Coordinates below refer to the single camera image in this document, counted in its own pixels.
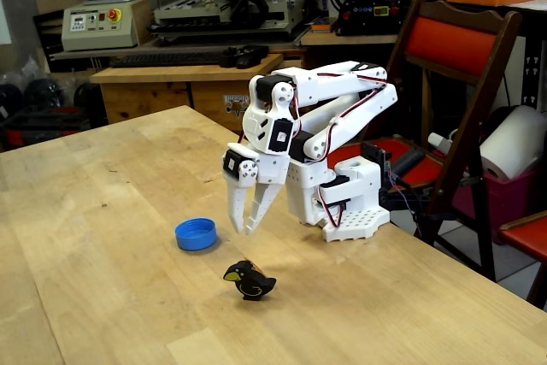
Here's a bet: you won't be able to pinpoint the wooden cabinet with sticker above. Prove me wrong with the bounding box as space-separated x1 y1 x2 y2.
89 53 285 135

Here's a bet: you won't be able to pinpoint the white panel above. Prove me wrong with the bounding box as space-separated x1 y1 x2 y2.
0 0 13 45

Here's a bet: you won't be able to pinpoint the white power plug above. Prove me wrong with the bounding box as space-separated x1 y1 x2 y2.
427 132 454 155

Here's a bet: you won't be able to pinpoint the blue plastic lid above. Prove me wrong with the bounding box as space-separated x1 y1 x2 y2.
174 217 218 252

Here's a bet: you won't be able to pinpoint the pink plastic bin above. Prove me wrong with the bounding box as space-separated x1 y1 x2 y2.
452 168 542 246

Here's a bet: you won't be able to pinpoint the wooden chair red seat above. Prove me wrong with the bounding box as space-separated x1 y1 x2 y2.
497 210 547 310

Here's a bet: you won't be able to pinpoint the black cylinder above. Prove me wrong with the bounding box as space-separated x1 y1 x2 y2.
391 147 425 174

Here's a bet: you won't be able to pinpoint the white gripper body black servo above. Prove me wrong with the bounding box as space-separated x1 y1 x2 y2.
221 142 292 189

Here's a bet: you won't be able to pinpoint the black clamp tool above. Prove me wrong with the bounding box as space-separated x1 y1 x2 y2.
218 44 270 70

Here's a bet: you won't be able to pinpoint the black motor controller board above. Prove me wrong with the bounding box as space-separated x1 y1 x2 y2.
361 140 392 169

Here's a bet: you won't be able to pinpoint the black scroll saw green table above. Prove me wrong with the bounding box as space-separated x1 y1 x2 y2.
319 0 411 37

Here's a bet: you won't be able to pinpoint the black keyboard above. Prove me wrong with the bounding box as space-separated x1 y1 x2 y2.
109 50 227 69

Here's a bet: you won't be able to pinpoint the black red tool case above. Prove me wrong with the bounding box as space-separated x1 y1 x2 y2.
0 106 93 150

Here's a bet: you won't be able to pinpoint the wooden folding chair red cushions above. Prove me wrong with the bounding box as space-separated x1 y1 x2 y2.
326 0 523 283

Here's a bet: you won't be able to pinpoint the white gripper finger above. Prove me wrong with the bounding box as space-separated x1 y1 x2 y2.
225 159 260 234
244 183 284 236

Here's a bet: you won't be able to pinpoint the beige control box red button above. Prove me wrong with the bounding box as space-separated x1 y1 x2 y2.
61 0 153 52

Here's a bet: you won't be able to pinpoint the black helmet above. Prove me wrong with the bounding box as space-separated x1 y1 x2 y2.
73 81 103 109
0 82 25 121
23 78 65 109

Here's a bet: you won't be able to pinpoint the white paper towel roll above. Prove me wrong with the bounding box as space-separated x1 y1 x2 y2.
479 104 547 181

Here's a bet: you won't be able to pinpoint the black wooden bird toy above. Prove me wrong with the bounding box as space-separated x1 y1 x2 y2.
222 259 278 301

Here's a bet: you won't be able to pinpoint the purple wire bundle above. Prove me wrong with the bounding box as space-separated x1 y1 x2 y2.
384 168 424 238

